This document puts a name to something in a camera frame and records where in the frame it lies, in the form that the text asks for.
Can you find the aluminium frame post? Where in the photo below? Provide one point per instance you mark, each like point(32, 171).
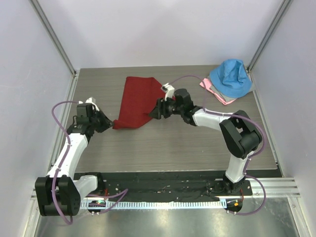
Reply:
point(280, 13)
point(53, 36)

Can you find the white slotted cable duct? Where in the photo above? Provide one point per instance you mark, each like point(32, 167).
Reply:
point(91, 204)

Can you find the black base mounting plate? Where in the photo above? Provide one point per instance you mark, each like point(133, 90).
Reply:
point(163, 175)

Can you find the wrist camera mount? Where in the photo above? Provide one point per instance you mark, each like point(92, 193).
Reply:
point(168, 89)
point(92, 101)

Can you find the red cloth napkin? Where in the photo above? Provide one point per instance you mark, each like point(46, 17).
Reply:
point(138, 100)

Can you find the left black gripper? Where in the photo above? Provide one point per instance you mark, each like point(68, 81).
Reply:
point(107, 123)

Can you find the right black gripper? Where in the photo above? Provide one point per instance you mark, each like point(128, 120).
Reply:
point(158, 111)

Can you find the aluminium front rail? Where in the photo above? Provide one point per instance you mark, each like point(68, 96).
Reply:
point(271, 187)

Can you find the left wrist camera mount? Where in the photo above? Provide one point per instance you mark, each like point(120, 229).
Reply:
point(92, 101)

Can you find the pink folded cloth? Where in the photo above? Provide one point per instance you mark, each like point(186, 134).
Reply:
point(204, 84)

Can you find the blue bucket hat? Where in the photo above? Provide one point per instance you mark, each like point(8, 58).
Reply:
point(230, 78)

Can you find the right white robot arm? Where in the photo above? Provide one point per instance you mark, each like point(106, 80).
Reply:
point(241, 136)

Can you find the left aluminium frame post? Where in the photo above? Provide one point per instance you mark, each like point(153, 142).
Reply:
point(53, 36)

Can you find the right aluminium frame post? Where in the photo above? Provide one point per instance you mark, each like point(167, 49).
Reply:
point(280, 13)

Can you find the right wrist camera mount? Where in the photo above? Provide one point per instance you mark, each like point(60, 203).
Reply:
point(168, 89)

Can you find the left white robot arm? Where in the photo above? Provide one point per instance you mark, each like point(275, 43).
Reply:
point(57, 192)

